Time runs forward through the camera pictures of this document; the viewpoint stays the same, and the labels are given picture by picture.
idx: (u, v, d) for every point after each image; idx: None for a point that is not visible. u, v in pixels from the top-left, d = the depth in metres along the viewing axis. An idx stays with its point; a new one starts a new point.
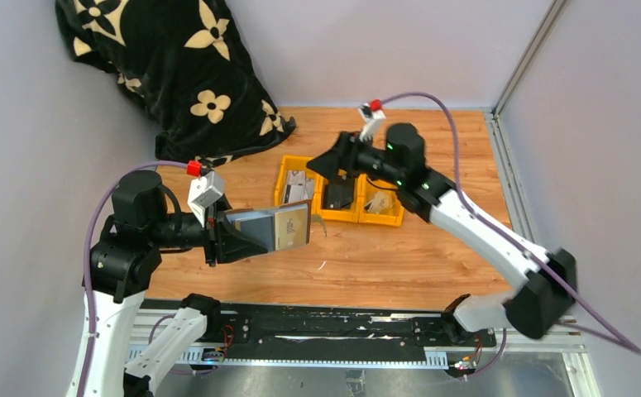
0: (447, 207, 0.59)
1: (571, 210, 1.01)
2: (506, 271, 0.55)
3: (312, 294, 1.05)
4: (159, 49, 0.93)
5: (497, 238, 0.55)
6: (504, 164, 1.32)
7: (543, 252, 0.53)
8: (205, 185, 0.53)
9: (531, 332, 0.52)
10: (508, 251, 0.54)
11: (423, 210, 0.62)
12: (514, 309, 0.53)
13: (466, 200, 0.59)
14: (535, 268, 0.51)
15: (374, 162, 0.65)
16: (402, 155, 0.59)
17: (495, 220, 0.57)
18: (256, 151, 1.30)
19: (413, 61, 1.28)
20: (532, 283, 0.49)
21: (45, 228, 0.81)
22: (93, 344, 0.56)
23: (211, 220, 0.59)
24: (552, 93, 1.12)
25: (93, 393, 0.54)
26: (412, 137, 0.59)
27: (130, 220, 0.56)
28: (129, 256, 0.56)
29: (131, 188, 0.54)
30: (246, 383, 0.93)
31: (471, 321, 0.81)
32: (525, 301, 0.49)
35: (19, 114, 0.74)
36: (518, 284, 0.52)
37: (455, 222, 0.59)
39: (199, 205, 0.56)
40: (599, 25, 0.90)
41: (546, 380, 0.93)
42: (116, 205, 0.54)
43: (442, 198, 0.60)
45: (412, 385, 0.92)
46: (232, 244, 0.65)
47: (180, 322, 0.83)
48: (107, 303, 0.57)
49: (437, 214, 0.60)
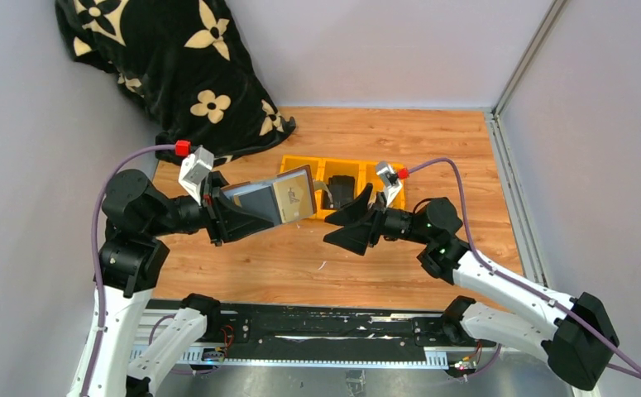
0: (466, 267, 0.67)
1: (571, 210, 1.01)
2: (534, 318, 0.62)
3: (312, 294, 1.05)
4: (160, 49, 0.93)
5: (520, 291, 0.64)
6: (503, 164, 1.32)
7: (567, 298, 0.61)
8: (193, 161, 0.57)
9: (578, 375, 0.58)
10: (533, 303, 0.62)
11: (443, 273, 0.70)
12: (558, 356, 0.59)
13: (483, 259, 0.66)
14: (562, 315, 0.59)
15: (401, 227, 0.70)
16: (442, 234, 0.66)
17: (512, 272, 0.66)
18: (256, 151, 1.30)
19: (413, 61, 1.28)
20: (562, 331, 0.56)
21: (45, 228, 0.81)
22: (101, 339, 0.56)
23: (206, 197, 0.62)
24: (552, 92, 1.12)
25: (98, 388, 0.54)
26: (454, 219, 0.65)
27: (128, 227, 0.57)
28: (139, 254, 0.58)
29: (118, 198, 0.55)
30: (245, 383, 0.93)
31: (482, 333, 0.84)
32: (566, 349, 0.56)
35: (19, 113, 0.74)
36: (551, 332, 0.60)
37: (477, 280, 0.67)
39: (191, 182, 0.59)
40: (599, 25, 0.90)
41: (547, 380, 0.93)
42: (108, 215, 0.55)
43: (461, 260, 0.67)
45: (413, 385, 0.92)
46: (234, 221, 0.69)
47: (179, 322, 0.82)
48: (117, 297, 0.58)
49: (459, 276, 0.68)
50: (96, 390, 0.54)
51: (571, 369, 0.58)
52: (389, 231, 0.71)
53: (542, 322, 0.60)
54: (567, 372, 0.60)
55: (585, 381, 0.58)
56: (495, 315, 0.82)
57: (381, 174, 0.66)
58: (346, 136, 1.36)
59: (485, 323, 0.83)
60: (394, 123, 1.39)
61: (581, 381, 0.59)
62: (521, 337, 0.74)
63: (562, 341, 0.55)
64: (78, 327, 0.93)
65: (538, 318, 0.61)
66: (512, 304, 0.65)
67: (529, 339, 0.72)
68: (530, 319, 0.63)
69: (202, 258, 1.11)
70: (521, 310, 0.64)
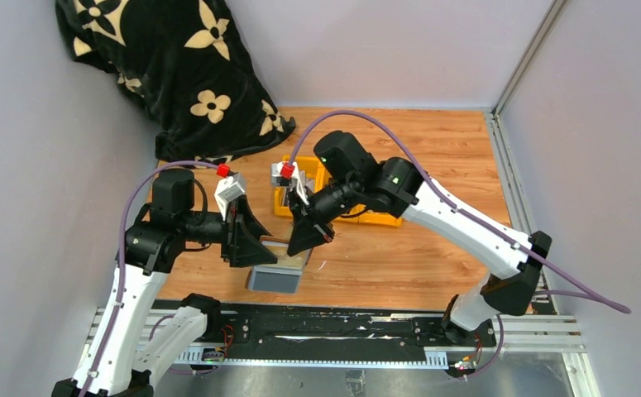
0: (425, 205, 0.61)
1: (571, 211, 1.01)
2: (492, 259, 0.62)
3: (312, 295, 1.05)
4: (160, 48, 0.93)
5: (483, 232, 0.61)
6: (503, 164, 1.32)
7: (527, 238, 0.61)
8: (232, 182, 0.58)
9: (514, 307, 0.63)
10: (497, 245, 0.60)
11: (394, 206, 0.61)
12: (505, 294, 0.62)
13: (443, 194, 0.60)
14: (524, 257, 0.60)
15: (335, 200, 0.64)
16: (336, 156, 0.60)
17: (472, 209, 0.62)
18: (256, 151, 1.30)
19: (413, 61, 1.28)
20: (526, 275, 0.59)
21: (46, 230, 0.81)
22: (117, 315, 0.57)
23: (232, 210, 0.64)
24: (552, 92, 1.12)
25: (108, 364, 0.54)
26: (339, 137, 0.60)
27: (165, 206, 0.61)
28: (160, 237, 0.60)
29: (170, 177, 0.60)
30: (246, 383, 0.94)
31: (468, 320, 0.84)
32: (521, 290, 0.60)
35: (20, 112, 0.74)
36: (508, 271, 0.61)
37: (437, 219, 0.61)
39: (224, 200, 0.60)
40: (598, 26, 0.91)
41: (546, 380, 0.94)
42: (155, 189, 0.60)
43: (418, 195, 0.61)
45: (412, 385, 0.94)
46: (246, 248, 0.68)
47: (180, 320, 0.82)
48: (136, 275, 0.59)
49: (412, 212, 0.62)
50: (106, 367, 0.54)
51: (509, 303, 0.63)
52: (330, 212, 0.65)
53: (503, 264, 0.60)
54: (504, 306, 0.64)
55: (517, 311, 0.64)
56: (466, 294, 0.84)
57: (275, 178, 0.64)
58: None
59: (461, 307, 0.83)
60: (394, 123, 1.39)
61: (512, 311, 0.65)
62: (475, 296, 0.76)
63: (524, 285, 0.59)
64: (78, 326, 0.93)
65: (498, 260, 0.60)
66: (472, 246, 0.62)
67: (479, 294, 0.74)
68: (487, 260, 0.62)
69: (202, 258, 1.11)
70: (482, 252, 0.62)
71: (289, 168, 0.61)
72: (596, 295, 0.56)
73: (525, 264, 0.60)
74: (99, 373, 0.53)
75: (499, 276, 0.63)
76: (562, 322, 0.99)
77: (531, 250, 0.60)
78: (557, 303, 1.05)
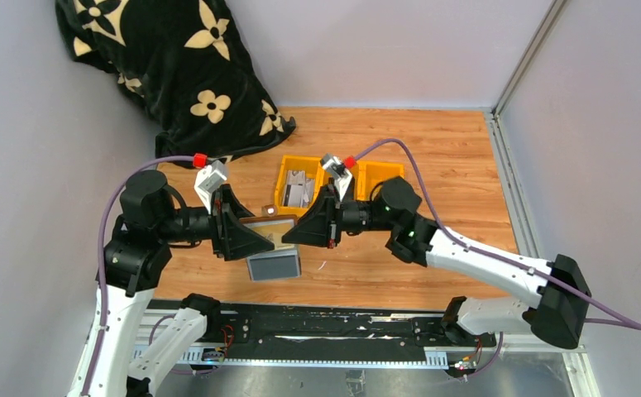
0: (441, 248, 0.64)
1: (572, 211, 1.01)
2: (515, 289, 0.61)
3: (312, 294, 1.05)
4: (160, 48, 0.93)
5: (497, 264, 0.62)
6: (504, 164, 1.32)
7: (546, 264, 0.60)
8: (211, 171, 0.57)
9: (562, 338, 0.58)
10: (513, 274, 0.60)
11: (416, 257, 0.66)
12: (544, 323, 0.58)
13: (456, 236, 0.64)
14: (544, 283, 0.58)
15: (361, 218, 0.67)
16: (401, 215, 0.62)
17: (485, 246, 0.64)
18: (256, 151, 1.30)
19: (413, 61, 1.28)
20: (547, 299, 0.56)
21: (45, 227, 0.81)
22: (102, 337, 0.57)
23: (217, 203, 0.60)
24: (552, 92, 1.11)
25: (99, 387, 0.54)
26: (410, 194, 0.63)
27: (139, 221, 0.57)
28: (141, 254, 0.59)
29: (137, 190, 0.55)
30: (245, 383, 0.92)
31: (477, 327, 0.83)
32: (552, 318, 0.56)
35: (21, 112, 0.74)
36: (534, 300, 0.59)
37: (452, 259, 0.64)
39: (205, 191, 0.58)
40: (598, 26, 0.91)
41: (547, 380, 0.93)
42: (123, 206, 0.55)
43: (433, 241, 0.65)
45: (413, 385, 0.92)
46: (237, 239, 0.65)
47: (179, 322, 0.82)
48: (118, 296, 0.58)
49: (432, 258, 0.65)
50: (97, 389, 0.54)
51: (556, 333, 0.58)
52: (350, 225, 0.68)
53: (524, 292, 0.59)
54: (552, 338, 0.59)
55: (570, 342, 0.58)
56: (481, 303, 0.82)
57: (327, 166, 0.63)
58: (346, 136, 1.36)
59: (475, 314, 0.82)
60: (394, 123, 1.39)
61: (562, 343, 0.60)
62: (504, 315, 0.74)
63: (546, 309, 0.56)
64: (78, 326, 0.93)
65: (521, 289, 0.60)
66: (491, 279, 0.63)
67: (514, 315, 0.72)
68: (509, 290, 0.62)
69: (202, 258, 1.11)
70: (503, 283, 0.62)
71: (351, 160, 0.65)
72: (631, 322, 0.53)
73: (545, 289, 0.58)
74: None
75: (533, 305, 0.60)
76: None
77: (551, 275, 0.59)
78: None
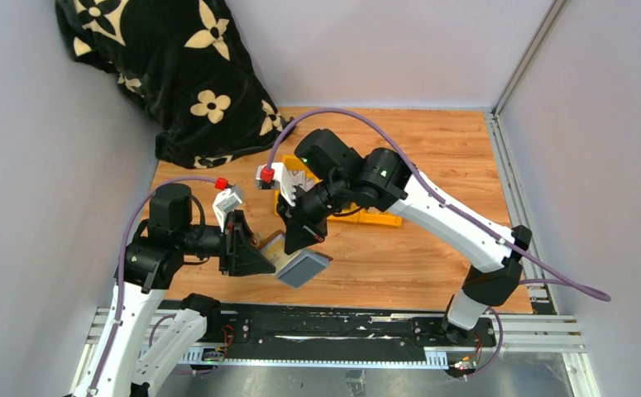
0: (416, 200, 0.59)
1: (571, 211, 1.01)
2: (477, 254, 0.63)
3: (311, 294, 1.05)
4: (160, 48, 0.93)
5: (471, 227, 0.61)
6: (503, 164, 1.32)
7: (509, 232, 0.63)
8: (230, 193, 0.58)
9: (490, 298, 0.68)
10: (483, 240, 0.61)
11: (380, 199, 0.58)
12: (493, 287, 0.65)
13: (431, 188, 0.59)
14: (507, 251, 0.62)
15: (321, 202, 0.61)
16: (315, 154, 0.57)
17: (457, 203, 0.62)
18: (257, 151, 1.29)
19: (413, 60, 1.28)
20: (511, 270, 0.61)
21: (45, 227, 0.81)
22: (116, 332, 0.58)
23: (229, 226, 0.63)
24: (552, 92, 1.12)
25: (107, 381, 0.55)
26: (317, 134, 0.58)
27: (163, 223, 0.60)
28: (158, 255, 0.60)
29: (166, 195, 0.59)
30: (246, 383, 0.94)
31: (466, 318, 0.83)
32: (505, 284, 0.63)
35: (21, 112, 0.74)
36: (490, 265, 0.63)
37: (426, 214, 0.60)
39: (222, 211, 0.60)
40: (598, 26, 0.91)
41: (546, 380, 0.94)
42: (151, 208, 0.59)
43: (408, 189, 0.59)
45: (412, 385, 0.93)
46: (244, 257, 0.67)
47: (179, 324, 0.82)
48: (134, 292, 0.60)
49: (399, 206, 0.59)
50: (105, 384, 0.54)
51: (490, 294, 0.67)
52: (318, 213, 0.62)
53: (487, 257, 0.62)
54: (484, 296, 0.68)
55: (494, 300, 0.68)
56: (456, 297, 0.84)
57: (258, 182, 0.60)
58: (346, 136, 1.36)
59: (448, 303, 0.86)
60: (394, 122, 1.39)
61: (489, 300, 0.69)
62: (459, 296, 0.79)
63: (508, 279, 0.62)
64: (78, 326, 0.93)
65: (484, 255, 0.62)
66: (460, 241, 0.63)
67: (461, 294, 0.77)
68: (471, 253, 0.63)
69: None
70: (468, 246, 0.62)
71: (269, 171, 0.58)
72: (571, 283, 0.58)
73: (509, 259, 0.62)
74: (99, 390, 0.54)
75: (481, 269, 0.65)
76: (562, 322, 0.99)
77: (514, 245, 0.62)
78: (557, 302, 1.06)
